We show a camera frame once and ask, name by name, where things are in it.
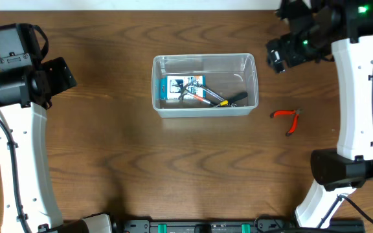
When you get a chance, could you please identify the red handled pliers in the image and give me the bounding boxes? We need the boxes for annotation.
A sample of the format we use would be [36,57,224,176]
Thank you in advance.
[269,107,303,137]

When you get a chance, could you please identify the yellow black screwdriver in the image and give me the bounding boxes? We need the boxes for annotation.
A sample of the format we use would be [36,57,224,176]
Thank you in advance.
[214,91,248,107]

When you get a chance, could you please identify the silver ring wrench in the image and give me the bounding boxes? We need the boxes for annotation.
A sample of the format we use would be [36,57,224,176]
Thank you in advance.
[192,82,237,107]

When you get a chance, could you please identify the blue white screwdriver box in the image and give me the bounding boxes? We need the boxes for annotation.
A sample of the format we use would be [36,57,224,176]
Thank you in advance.
[159,75,205,100]

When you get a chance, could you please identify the orange black pen tool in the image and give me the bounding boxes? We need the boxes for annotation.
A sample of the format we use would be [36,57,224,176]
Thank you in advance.
[178,83,216,106]

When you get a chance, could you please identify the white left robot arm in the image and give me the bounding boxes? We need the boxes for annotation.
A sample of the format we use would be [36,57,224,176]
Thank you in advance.
[0,57,117,232]

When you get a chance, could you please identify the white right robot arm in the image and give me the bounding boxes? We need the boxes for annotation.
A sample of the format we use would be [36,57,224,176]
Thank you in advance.
[266,0,373,230]

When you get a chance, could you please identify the clear plastic container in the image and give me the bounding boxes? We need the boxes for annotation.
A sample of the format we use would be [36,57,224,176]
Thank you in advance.
[152,53,258,118]

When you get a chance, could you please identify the black rail with green clips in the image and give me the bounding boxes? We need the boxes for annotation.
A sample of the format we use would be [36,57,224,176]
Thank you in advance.
[122,218,365,233]

